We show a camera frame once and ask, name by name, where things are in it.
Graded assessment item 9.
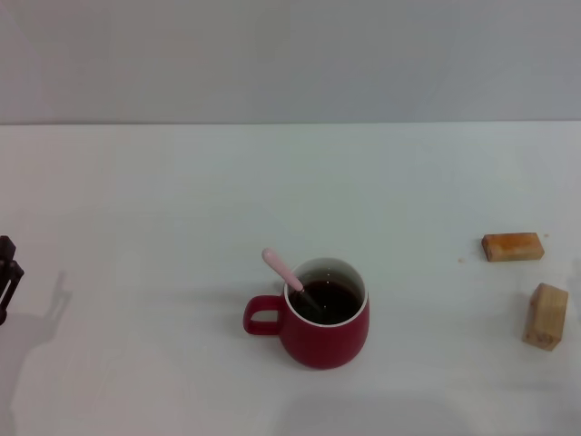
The pink handled metal spoon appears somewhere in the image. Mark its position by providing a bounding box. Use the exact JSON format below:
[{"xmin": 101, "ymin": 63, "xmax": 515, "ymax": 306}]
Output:
[{"xmin": 261, "ymin": 247, "xmax": 324, "ymax": 318}]

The red ceramic cup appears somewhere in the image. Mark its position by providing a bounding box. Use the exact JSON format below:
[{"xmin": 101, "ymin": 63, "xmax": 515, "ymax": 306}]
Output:
[{"xmin": 242, "ymin": 257, "xmax": 371, "ymax": 371}]

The pale wooden block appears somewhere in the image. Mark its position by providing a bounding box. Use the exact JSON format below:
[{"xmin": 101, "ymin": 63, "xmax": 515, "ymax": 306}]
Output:
[{"xmin": 520, "ymin": 282, "xmax": 570, "ymax": 352}]

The dark brown coffee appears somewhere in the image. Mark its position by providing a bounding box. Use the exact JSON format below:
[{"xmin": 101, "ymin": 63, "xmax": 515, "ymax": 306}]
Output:
[{"xmin": 289, "ymin": 280, "xmax": 366, "ymax": 326}]

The orange stained wooden block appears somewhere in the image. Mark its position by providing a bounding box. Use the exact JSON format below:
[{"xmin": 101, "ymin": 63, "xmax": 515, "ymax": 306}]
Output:
[{"xmin": 481, "ymin": 232, "xmax": 545, "ymax": 263}]

